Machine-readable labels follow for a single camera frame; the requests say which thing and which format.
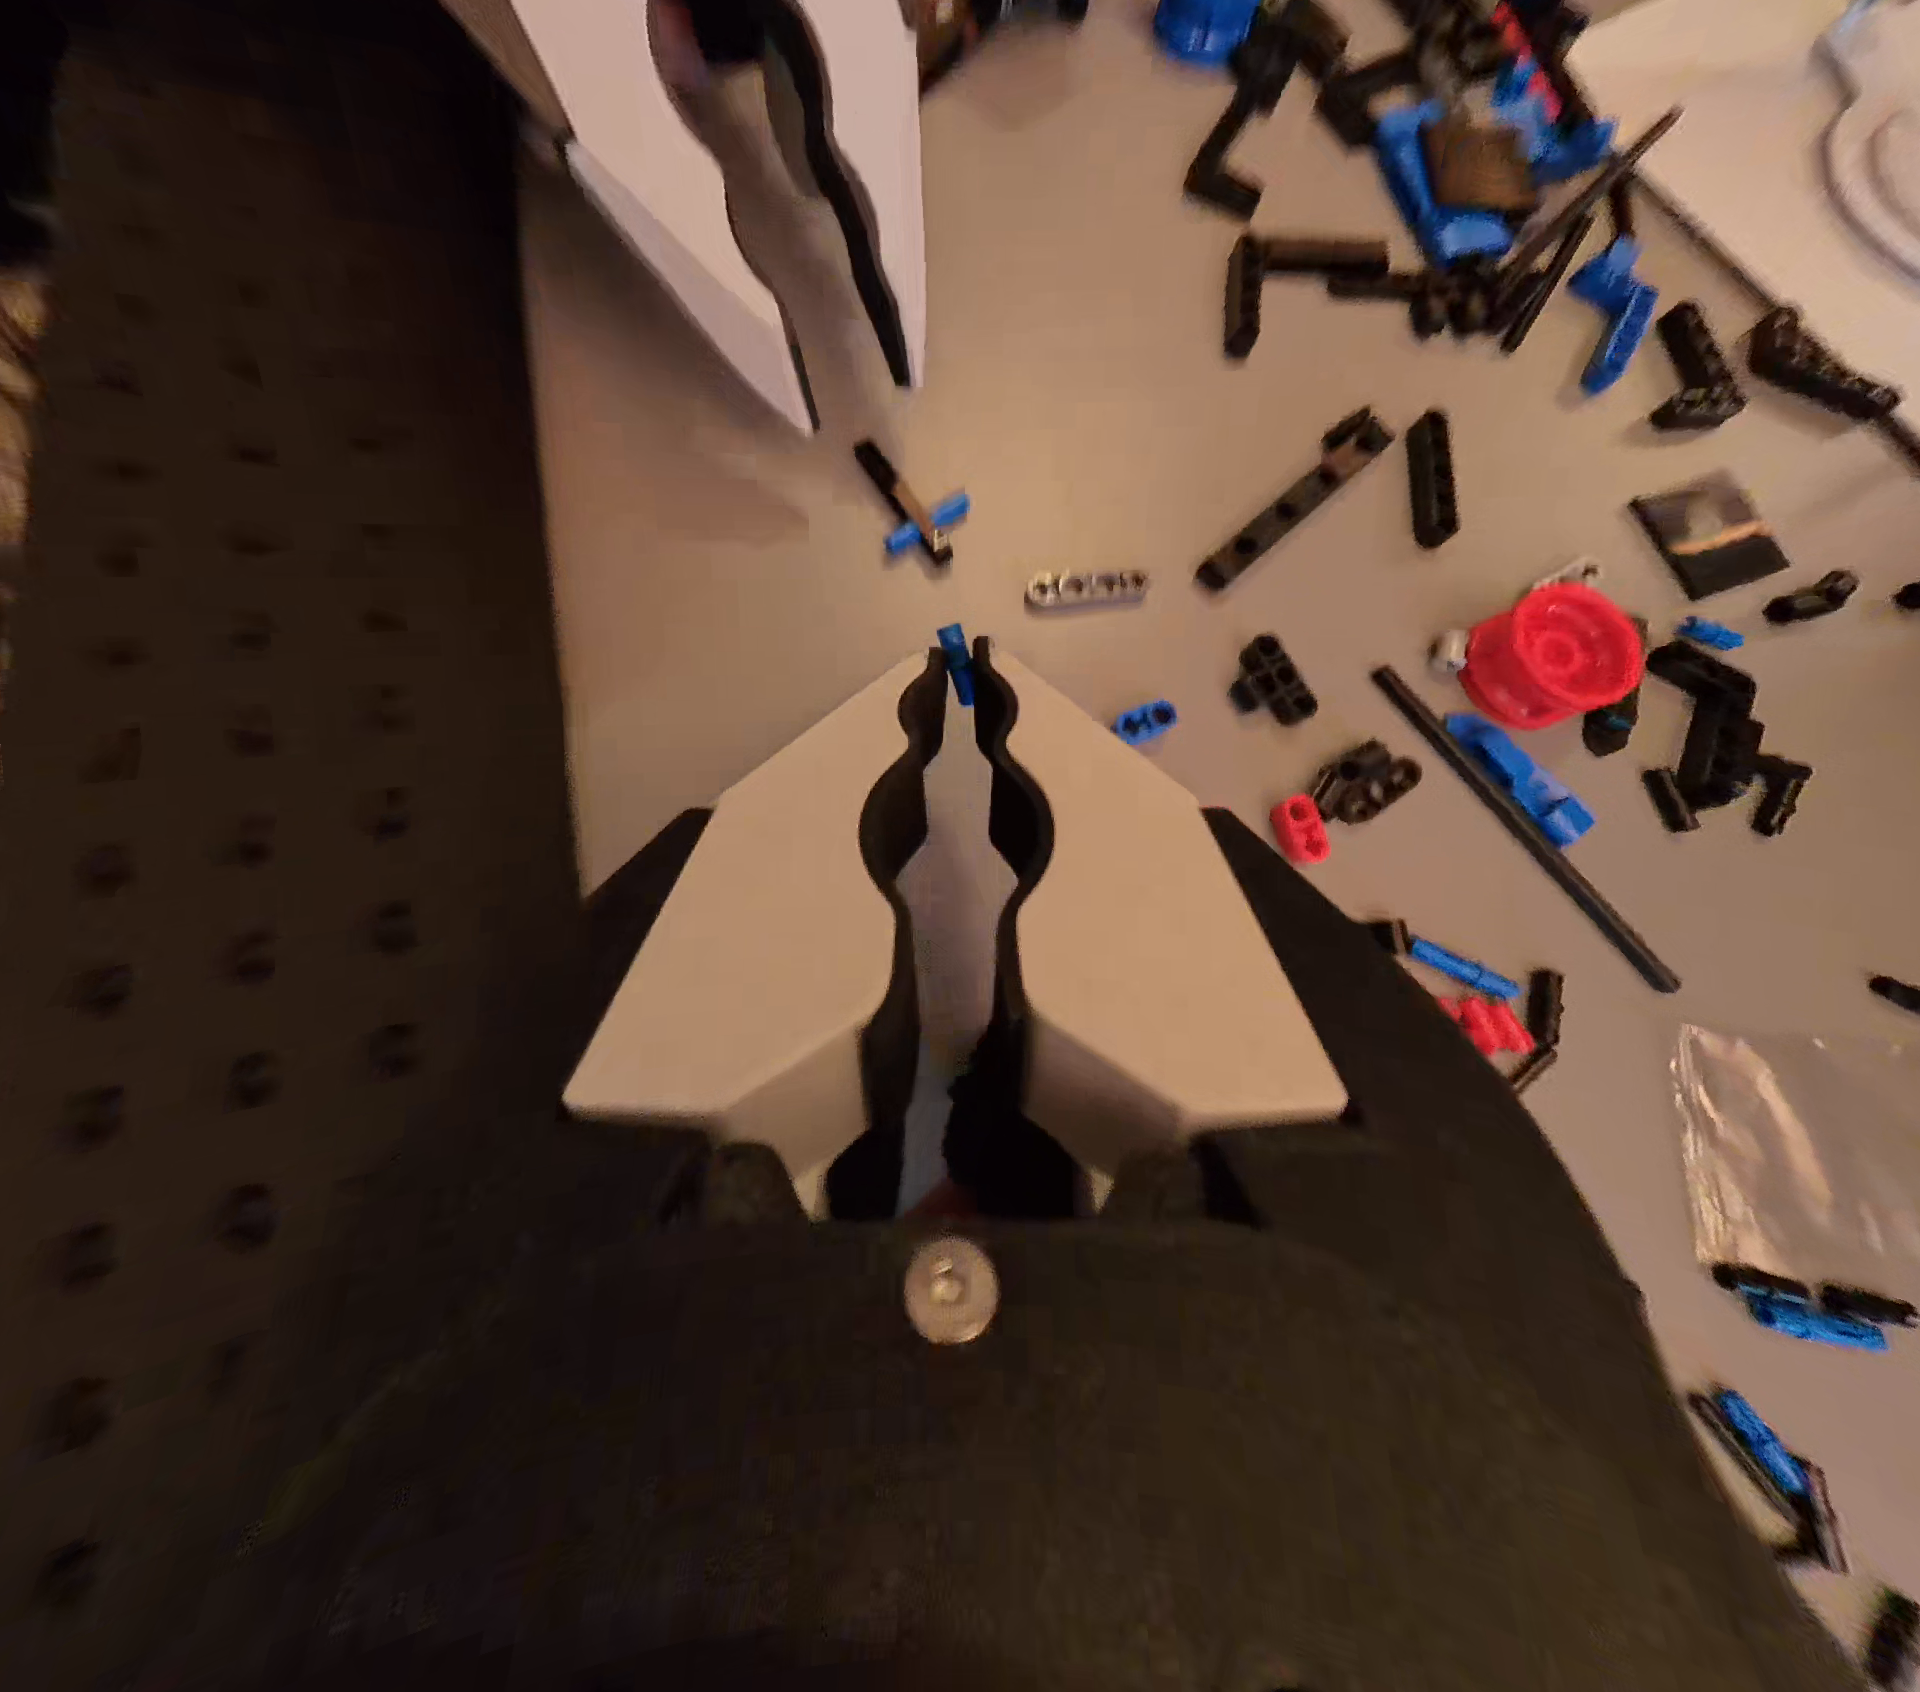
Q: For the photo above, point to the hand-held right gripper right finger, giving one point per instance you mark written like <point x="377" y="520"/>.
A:
<point x="1184" y="973"/>

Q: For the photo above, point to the grey small connector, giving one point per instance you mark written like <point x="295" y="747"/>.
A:
<point x="1088" y="591"/>

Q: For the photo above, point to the long black axle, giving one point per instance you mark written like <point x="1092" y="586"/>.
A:
<point x="1523" y="823"/>

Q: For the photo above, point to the blue toy panel piece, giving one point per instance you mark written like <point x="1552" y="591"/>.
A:
<point x="1574" y="133"/>
<point x="1425" y="215"/>

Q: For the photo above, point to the white rounded board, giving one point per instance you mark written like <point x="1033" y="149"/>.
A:
<point x="1694" y="103"/>

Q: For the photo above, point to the black square panel piece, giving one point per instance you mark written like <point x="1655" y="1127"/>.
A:
<point x="1478" y="163"/>
<point x="1711" y="537"/>

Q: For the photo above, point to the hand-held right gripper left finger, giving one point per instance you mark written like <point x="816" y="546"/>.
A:
<point x="734" y="973"/>

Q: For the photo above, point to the scattered black toy beams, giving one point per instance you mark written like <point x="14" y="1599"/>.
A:
<point x="1432" y="476"/>

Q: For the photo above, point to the black thin beam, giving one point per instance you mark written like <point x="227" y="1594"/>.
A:
<point x="893" y="484"/>

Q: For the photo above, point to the blue angled beam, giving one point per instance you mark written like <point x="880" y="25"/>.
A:
<point x="1616" y="312"/>

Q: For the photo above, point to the red short beam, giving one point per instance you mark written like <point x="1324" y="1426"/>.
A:
<point x="1300" y="826"/>

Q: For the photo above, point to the grey desk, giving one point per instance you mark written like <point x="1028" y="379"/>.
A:
<point x="1050" y="372"/>

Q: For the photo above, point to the blue small connector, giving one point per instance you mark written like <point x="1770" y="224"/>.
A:
<point x="1145" y="723"/>

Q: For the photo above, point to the small blue curved panel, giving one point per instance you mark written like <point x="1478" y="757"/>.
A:
<point x="1515" y="776"/>

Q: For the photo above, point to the blue toy pin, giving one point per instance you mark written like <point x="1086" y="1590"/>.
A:
<point x="961" y="664"/>
<point x="949" y="510"/>

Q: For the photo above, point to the red toy wheel hub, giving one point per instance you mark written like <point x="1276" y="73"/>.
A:
<point x="1552" y="657"/>

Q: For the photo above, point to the clear plastic bag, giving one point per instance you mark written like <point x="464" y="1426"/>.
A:
<point x="1800" y="1153"/>

